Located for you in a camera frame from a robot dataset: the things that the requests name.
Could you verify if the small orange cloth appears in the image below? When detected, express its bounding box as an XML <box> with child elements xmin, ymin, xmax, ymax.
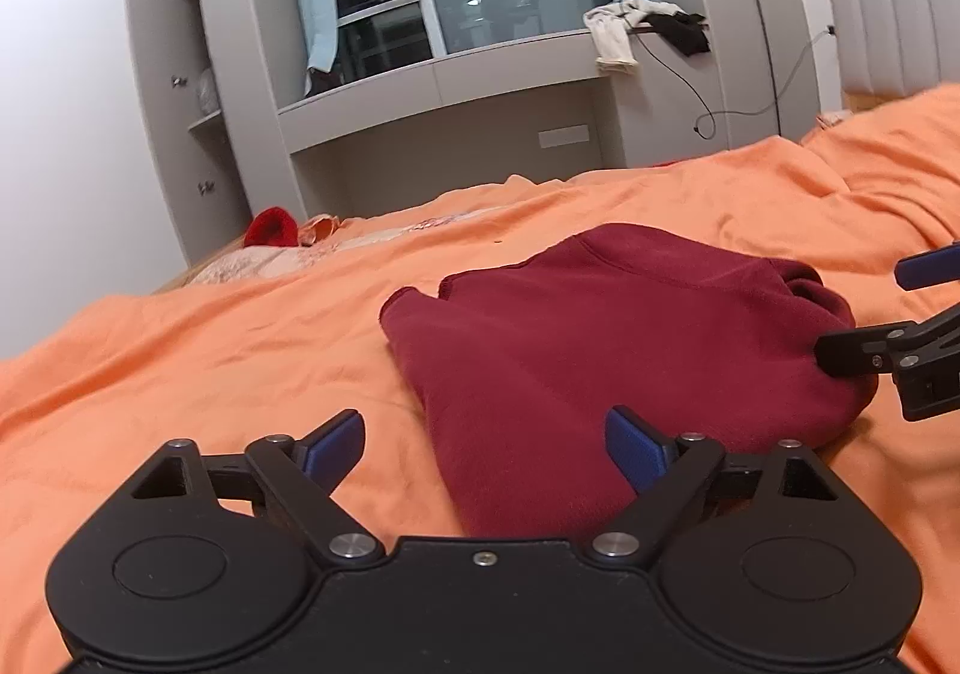
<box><xmin>298</xmin><ymin>213</ymin><xmax>343</xmax><ymax>248</ymax></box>

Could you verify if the white cloth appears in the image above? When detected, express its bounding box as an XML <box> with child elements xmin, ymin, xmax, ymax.
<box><xmin>583</xmin><ymin>0</ymin><xmax>685</xmax><ymax>76</ymax></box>

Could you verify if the clear plastic bag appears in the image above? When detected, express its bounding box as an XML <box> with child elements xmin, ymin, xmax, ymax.
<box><xmin>193</xmin><ymin>68</ymin><xmax>221</xmax><ymax>118</ymax></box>

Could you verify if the maroon sweatshirt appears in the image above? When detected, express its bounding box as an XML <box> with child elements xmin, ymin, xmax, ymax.
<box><xmin>379</xmin><ymin>222</ymin><xmax>880</xmax><ymax>541</ymax></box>

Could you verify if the grey padded headboard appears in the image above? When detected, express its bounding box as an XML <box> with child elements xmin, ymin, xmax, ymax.
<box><xmin>820</xmin><ymin>0</ymin><xmax>960</xmax><ymax>115</ymax></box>

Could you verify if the wooden bed frame board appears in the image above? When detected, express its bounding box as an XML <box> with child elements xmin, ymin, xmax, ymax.
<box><xmin>154</xmin><ymin>235</ymin><xmax>250</xmax><ymax>293</ymax></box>

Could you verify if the orange bed sheet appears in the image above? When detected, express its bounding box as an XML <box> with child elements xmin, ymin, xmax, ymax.
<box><xmin>0</xmin><ymin>82</ymin><xmax>960</xmax><ymax>674</ymax></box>

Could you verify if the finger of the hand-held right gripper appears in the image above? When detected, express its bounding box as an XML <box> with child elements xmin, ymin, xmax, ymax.
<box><xmin>895</xmin><ymin>240</ymin><xmax>960</xmax><ymax>290</ymax></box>
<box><xmin>815</xmin><ymin>303</ymin><xmax>960</xmax><ymax>422</ymax></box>

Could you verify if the floral pink quilt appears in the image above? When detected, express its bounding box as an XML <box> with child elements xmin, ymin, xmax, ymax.
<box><xmin>184</xmin><ymin>209</ymin><xmax>497</xmax><ymax>290</ymax></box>

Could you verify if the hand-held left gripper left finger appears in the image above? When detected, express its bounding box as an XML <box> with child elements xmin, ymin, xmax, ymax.
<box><xmin>129</xmin><ymin>408</ymin><xmax>387</xmax><ymax>566</ymax></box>

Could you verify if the red plush hat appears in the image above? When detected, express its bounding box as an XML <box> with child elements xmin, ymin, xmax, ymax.
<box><xmin>244</xmin><ymin>207</ymin><xmax>300</xmax><ymax>248</ymax></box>

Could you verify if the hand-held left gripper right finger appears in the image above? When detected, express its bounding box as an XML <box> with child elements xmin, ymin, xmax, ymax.
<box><xmin>585</xmin><ymin>405</ymin><xmax>841</xmax><ymax>566</ymax></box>

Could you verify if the black charging cable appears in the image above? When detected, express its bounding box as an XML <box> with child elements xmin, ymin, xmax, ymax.
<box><xmin>634</xmin><ymin>25</ymin><xmax>835</xmax><ymax>140</ymax></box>

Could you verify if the grey built-in cabinet unit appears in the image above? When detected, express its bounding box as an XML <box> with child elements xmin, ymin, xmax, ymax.
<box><xmin>124</xmin><ymin>0</ymin><xmax>822</xmax><ymax>268</ymax></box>

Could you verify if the black cloth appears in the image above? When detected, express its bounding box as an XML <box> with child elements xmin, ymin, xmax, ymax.
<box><xmin>649</xmin><ymin>10</ymin><xmax>712</xmax><ymax>58</ymax></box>

